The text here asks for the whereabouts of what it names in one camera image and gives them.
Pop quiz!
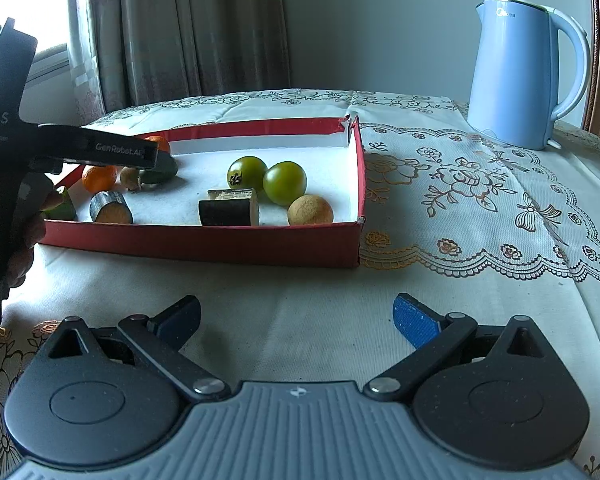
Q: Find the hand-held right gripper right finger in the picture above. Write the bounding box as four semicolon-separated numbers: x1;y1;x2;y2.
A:
362;293;553;404

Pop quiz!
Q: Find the window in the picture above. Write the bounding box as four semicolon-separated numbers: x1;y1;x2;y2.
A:
0;0;81;91

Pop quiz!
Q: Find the grey-brown curtain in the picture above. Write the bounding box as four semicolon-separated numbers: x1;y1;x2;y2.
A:
67;0;291;111

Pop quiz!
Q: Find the light blue electric kettle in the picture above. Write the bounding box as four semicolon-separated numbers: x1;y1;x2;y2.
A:
466;0;592;151

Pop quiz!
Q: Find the green lime half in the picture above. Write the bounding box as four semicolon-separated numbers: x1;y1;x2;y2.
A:
138;167;177;187
42;187;78;221

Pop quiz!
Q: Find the green tomato with calyx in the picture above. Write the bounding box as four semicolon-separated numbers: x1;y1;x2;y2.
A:
227;156;269;192

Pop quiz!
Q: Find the orange mandarin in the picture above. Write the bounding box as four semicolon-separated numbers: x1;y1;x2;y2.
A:
81;165;118;193
142;136;172;156

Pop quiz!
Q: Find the smooth green tomato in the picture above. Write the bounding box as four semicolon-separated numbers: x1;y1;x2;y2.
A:
262;161;308;207

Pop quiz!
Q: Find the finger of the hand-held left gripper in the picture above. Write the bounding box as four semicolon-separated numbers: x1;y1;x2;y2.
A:
147;151;179;177

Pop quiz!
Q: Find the yellow-brown round fruit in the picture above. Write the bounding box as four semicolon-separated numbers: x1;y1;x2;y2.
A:
287;194;334;226

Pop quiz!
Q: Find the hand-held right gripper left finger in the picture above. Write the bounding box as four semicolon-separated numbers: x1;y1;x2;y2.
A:
44;295;231;404

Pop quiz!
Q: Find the person's left hand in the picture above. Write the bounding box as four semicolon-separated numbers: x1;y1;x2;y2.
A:
7;187;65;288

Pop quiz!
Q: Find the red cardboard box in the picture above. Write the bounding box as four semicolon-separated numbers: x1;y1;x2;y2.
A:
37;115;367;269

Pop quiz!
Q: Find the dark round sugarcane piece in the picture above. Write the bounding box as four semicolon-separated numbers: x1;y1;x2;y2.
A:
89;190;134;225

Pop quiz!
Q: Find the dark sugarcane piece gold top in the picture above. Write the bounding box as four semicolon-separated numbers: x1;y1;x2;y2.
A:
197;188;260;227

